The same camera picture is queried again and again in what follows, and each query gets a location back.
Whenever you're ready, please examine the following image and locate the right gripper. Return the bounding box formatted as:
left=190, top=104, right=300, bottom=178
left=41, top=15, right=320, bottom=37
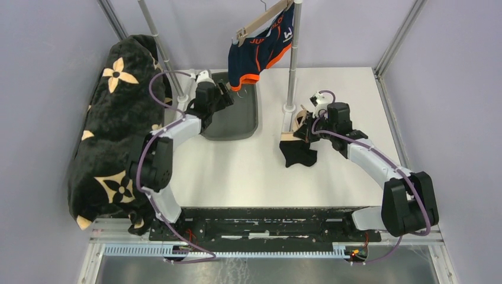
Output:
left=295, top=112, right=336, bottom=143

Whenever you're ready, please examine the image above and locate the black underwear white waistband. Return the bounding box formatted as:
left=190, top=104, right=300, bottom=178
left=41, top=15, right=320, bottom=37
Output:
left=279, top=109, right=317, bottom=168

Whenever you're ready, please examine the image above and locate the navy orange underwear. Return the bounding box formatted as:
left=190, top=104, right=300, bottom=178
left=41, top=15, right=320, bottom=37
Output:
left=227, top=4, right=295, bottom=92

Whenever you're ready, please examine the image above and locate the wooden clip hanger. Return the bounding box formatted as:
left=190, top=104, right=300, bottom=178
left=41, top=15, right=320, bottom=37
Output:
left=232, top=0, right=294, bottom=47

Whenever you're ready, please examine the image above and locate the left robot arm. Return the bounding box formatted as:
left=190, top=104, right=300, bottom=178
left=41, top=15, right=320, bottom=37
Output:
left=125, top=80, right=234, bottom=241

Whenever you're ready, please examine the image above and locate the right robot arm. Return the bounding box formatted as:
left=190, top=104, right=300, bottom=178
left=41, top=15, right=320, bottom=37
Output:
left=288, top=102, right=439, bottom=241

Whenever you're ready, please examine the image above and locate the white right pole base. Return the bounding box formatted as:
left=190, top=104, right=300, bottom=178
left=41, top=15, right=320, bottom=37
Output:
left=281, top=103, right=297, bottom=133

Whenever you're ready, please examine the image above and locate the grey plastic basin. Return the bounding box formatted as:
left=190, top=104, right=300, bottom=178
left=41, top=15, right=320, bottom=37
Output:
left=202, top=72, right=259, bottom=141

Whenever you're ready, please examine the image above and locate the left metal rack pole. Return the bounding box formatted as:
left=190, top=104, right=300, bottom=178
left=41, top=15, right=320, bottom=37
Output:
left=137, top=0, right=188, bottom=102

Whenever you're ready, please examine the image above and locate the metal rack pole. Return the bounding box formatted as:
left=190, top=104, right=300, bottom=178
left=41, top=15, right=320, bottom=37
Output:
left=284, top=0, right=303, bottom=112
left=137, top=0, right=188, bottom=102

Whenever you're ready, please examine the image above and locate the black floral plush blanket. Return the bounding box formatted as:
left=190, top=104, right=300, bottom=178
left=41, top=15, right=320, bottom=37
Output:
left=67, top=35, right=173, bottom=235

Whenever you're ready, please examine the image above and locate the right metal rack pole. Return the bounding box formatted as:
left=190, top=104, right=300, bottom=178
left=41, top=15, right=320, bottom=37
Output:
left=284, top=0, right=303, bottom=112

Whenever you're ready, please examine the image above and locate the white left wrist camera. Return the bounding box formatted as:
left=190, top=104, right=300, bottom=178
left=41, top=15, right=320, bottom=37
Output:
left=190, top=69, right=215, bottom=85

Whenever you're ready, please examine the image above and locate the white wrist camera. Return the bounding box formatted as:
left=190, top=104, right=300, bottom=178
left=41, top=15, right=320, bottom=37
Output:
left=190, top=69, right=215, bottom=85
left=310, top=91, right=334, bottom=117

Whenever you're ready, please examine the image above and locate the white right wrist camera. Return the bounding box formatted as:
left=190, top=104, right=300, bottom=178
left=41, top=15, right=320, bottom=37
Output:
left=310, top=91, right=334, bottom=117

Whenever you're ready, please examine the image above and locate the aluminium frame rail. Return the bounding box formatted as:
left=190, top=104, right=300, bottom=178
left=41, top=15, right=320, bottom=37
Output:
left=374, top=0, right=427, bottom=78

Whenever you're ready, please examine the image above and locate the grey cable duct strip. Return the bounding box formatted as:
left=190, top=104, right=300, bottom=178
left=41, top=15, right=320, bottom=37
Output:
left=103, top=243, right=349, bottom=260

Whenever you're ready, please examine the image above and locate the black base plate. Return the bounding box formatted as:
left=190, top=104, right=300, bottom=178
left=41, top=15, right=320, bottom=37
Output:
left=173, top=206, right=382, bottom=253

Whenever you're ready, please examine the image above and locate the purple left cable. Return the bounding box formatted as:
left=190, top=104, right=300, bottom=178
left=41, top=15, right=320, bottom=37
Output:
left=135, top=70, right=217, bottom=264

